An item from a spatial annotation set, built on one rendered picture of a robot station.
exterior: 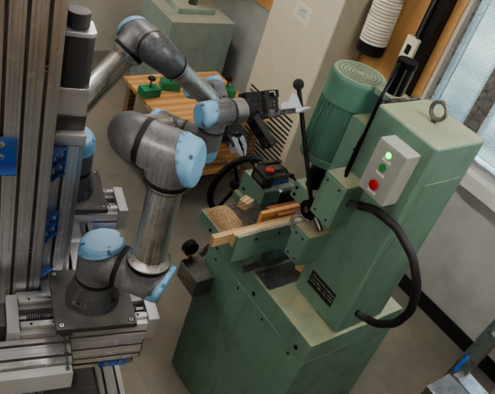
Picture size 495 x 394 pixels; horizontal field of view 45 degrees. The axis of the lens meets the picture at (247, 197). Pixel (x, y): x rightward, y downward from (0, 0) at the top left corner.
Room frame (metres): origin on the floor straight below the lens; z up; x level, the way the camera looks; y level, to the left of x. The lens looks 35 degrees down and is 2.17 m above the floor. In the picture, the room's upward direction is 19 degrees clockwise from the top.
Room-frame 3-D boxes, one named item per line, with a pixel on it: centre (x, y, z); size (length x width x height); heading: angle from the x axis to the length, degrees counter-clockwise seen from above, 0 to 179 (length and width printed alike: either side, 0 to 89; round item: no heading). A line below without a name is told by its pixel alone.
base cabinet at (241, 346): (1.65, -0.28, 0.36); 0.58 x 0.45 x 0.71; 46
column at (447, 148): (1.54, -0.41, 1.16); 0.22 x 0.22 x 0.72; 46
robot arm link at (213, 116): (1.50, 0.16, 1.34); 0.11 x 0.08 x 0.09; 136
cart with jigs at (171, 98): (3.07, 0.46, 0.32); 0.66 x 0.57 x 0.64; 137
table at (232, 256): (1.81, -0.12, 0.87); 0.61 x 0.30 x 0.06; 136
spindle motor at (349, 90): (1.74, -0.20, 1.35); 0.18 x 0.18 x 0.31
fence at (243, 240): (1.71, -0.22, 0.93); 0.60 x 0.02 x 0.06; 136
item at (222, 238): (1.66, -0.13, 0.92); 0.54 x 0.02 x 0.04; 136
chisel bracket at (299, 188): (1.72, -0.21, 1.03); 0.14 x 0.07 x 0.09; 46
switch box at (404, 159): (1.41, -0.33, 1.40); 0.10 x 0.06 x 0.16; 46
